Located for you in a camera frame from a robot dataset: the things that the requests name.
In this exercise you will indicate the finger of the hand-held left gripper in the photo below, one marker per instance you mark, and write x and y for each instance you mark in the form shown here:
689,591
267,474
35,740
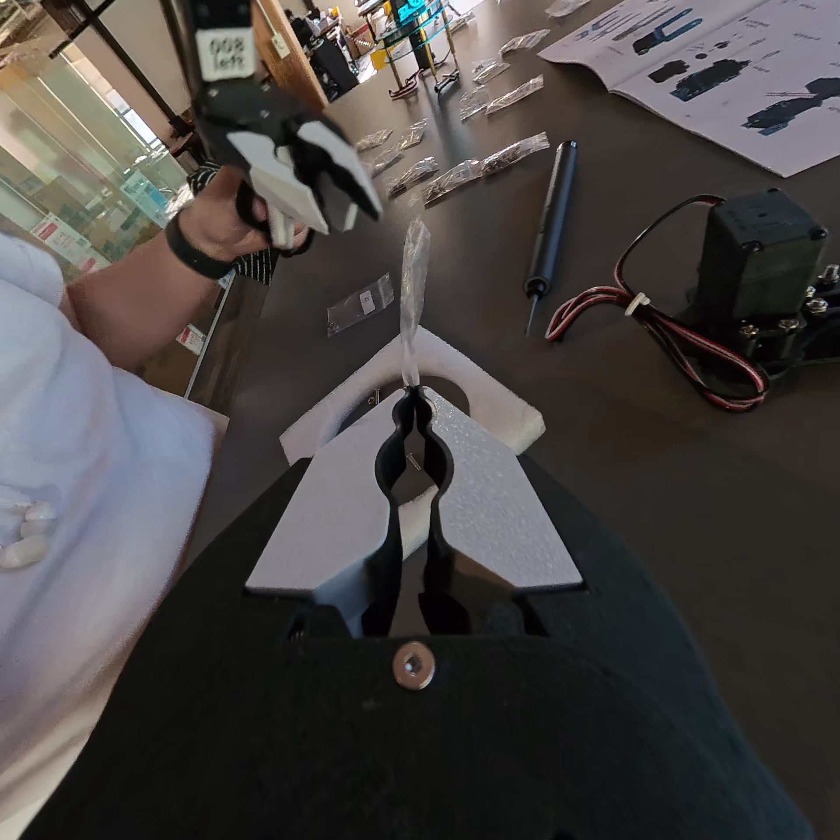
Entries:
275,174
338,164

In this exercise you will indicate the dark desk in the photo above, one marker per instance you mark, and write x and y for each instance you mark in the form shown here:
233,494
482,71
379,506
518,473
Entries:
656,492

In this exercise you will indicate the black office chair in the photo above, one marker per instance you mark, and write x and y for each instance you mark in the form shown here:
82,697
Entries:
333,65

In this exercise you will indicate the white foam square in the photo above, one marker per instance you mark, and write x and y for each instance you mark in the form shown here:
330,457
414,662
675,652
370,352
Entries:
499,410

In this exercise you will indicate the wooden pillar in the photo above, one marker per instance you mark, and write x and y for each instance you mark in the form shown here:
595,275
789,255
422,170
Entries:
289,52

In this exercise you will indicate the blue toy robot arm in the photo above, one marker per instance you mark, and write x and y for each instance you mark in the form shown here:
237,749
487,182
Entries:
417,29

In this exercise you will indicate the glass partition with posters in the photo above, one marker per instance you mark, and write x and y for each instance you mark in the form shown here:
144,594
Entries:
85,184

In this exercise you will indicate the scatter of small parts bags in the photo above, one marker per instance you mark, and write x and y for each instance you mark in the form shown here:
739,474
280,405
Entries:
364,305

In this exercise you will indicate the black metal bar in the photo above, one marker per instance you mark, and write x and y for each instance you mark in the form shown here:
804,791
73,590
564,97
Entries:
554,216

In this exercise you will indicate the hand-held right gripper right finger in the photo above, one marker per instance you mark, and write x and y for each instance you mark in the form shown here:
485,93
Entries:
505,518

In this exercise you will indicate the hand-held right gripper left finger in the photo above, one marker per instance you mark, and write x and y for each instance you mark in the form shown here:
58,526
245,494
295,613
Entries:
321,525

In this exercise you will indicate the person's left hand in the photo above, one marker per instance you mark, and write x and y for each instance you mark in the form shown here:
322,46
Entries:
210,216

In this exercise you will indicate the black wristband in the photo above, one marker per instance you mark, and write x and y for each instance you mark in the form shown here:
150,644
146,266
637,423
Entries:
193,253

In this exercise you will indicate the clear bag with red parts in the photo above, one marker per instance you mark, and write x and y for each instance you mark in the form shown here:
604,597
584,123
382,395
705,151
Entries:
415,282

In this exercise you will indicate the open instruction booklet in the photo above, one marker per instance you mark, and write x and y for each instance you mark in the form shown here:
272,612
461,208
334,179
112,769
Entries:
722,79

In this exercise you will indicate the yellow storage bin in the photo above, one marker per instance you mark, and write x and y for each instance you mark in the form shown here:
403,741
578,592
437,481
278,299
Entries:
379,59

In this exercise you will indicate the person's left forearm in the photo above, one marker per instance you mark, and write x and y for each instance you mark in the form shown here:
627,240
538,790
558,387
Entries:
144,308

